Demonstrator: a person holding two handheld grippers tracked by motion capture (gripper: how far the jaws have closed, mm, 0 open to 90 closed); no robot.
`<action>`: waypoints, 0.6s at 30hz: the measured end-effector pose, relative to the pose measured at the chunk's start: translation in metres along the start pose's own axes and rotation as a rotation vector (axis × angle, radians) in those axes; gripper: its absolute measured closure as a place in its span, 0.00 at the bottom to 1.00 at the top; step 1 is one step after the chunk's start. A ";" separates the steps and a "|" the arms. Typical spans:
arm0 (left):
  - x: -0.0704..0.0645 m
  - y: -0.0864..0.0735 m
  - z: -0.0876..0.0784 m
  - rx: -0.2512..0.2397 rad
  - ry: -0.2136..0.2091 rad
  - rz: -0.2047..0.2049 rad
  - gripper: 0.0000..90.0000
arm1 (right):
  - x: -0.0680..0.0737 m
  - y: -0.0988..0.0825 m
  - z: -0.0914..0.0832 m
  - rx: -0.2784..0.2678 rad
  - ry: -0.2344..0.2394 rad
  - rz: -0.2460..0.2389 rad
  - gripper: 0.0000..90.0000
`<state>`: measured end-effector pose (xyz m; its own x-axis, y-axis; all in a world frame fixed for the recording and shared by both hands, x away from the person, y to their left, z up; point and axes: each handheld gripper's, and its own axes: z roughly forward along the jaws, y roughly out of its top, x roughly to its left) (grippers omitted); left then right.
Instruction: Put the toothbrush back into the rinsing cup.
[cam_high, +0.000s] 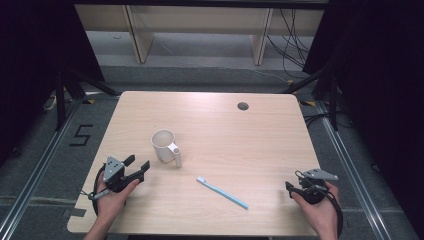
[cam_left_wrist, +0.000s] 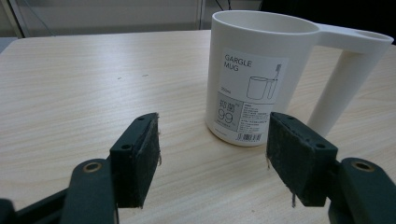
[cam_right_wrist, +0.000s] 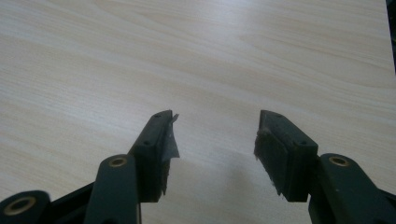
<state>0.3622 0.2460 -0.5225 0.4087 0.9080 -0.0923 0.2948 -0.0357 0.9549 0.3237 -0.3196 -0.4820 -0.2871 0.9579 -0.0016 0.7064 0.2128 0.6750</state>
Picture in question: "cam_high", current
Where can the person's right hand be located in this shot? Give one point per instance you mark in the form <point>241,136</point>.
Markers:
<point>323,215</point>

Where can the light blue toothbrush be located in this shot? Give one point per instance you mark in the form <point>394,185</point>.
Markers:
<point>222,193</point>

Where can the person's left hand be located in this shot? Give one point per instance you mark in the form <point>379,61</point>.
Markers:
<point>111,203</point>

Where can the aluminium floor rail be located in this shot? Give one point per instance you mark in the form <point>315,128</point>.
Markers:
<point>36,170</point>
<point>353,173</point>

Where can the yellow floor tape piece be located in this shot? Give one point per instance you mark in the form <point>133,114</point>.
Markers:
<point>309,103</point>
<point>88,101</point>

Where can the black metal stand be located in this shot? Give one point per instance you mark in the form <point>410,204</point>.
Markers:
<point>60,100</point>
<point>333,100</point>

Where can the beige wooden shelf unit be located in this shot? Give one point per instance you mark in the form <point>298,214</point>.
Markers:
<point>200,20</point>

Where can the white cup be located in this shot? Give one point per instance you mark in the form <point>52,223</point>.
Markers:
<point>163,151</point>

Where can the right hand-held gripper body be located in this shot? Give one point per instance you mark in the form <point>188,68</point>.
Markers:
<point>315,191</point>

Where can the round table grommet hole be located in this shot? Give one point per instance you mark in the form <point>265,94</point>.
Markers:
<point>243,106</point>

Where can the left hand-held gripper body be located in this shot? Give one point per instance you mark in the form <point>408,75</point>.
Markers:
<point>113,170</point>

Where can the dark curtain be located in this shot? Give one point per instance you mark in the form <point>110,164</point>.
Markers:
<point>30,66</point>
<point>383,83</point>

